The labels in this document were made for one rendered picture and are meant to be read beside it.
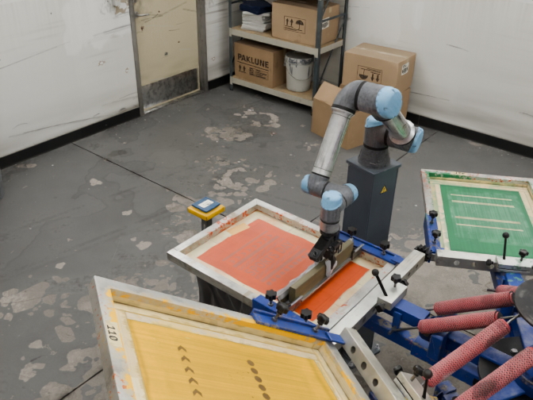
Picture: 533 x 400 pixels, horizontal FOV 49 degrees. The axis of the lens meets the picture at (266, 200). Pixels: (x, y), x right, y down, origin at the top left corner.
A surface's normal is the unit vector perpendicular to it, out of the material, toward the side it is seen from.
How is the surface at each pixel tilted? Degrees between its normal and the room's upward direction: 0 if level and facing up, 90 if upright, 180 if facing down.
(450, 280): 0
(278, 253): 0
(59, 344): 0
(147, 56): 90
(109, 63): 90
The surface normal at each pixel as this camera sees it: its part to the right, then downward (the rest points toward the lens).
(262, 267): 0.01, -0.86
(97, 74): 0.77, 0.33
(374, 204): 0.60, 0.42
